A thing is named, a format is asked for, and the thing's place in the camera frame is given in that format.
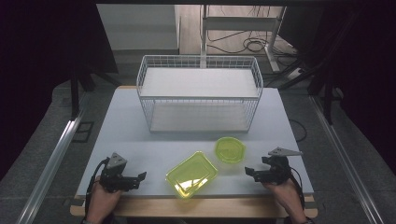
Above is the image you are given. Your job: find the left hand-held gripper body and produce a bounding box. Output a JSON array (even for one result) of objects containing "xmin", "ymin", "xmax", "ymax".
[{"xmin": 99, "ymin": 152, "xmax": 140, "ymax": 193}]

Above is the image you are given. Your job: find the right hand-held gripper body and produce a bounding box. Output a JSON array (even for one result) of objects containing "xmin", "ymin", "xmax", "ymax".
[{"xmin": 258, "ymin": 147, "xmax": 304, "ymax": 185}]

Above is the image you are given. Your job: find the octagonal green plastic bowl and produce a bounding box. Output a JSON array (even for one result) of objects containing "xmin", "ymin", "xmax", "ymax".
[{"xmin": 214, "ymin": 136, "xmax": 247, "ymax": 165}]

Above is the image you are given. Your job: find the rectangular green plastic tray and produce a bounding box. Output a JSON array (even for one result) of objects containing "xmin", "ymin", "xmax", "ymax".
[{"xmin": 165, "ymin": 150, "xmax": 219, "ymax": 200}]

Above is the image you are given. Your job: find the white wire shelf rack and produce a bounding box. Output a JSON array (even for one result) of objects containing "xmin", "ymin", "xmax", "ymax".
[{"xmin": 135, "ymin": 54, "xmax": 264, "ymax": 134}]

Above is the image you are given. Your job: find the person's right hand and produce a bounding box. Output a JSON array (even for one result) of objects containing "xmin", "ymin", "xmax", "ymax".
[{"xmin": 262, "ymin": 178, "xmax": 308, "ymax": 223}]

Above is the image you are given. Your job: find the person's left hand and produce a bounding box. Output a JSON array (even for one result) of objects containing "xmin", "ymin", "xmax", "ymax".
[{"xmin": 86, "ymin": 175, "xmax": 122, "ymax": 224}]

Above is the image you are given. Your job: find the black metal stand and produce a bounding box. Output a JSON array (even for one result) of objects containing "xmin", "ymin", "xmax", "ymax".
[
  {"xmin": 276, "ymin": 12, "xmax": 345, "ymax": 126},
  {"xmin": 68, "ymin": 60, "xmax": 123, "ymax": 121}
]

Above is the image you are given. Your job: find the white power strip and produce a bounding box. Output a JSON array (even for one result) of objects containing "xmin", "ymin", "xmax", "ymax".
[{"xmin": 285, "ymin": 67, "xmax": 304, "ymax": 81}]

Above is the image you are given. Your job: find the white cabinet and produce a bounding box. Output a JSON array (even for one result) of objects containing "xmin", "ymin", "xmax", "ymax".
[{"xmin": 96, "ymin": 3, "xmax": 182, "ymax": 56}]

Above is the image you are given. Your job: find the left hand-held gripper black cable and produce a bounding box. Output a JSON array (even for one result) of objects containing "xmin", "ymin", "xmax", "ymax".
[{"xmin": 84, "ymin": 157, "xmax": 110, "ymax": 218}]

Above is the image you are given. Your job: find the hand-held gripper black cable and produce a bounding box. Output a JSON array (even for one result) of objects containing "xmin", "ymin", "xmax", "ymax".
[
  {"xmin": 289, "ymin": 167, "xmax": 306, "ymax": 210},
  {"xmin": 84, "ymin": 157, "xmax": 110, "ymax": 218}
]

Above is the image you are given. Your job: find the right hand-held gripper black cable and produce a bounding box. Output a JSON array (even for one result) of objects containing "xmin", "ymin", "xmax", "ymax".
[{"xmin": 289, "ymin": 167, "xmax": 306, "ymax": 210}]

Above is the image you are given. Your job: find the black looped floor cable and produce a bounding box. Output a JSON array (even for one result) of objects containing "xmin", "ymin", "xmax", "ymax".
[{"xmin": 289, "ymin": 119, "xmax": 308, "ymax": 143}]

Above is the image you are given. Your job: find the black floor bracket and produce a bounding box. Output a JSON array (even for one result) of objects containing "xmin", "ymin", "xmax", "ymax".
[{"xmin": 72, "ymin": 120, "xmax": 95, "ymax": 144}]

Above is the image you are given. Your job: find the aluminium floor rail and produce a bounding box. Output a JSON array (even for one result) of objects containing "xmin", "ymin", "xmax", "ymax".
[
  {"xmin": 309, "ymin": 94, "xmax": 386, "ymax": 224},
  {"xmin": 15, "ymin": 92, "xmax": 87, "ymax": 224}
]

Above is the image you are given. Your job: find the tangle of black floor cables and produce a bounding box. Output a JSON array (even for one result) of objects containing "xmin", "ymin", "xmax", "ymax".
[{"xmin": 206, "ymin": 29, "xmax": 298, "ymax": 58}]

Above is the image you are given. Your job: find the white metal desk frame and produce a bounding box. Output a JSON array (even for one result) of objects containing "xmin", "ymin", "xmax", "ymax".
[{"xmin": 200, "ymin": 4, "xmax": 289, "ymax": 73}]

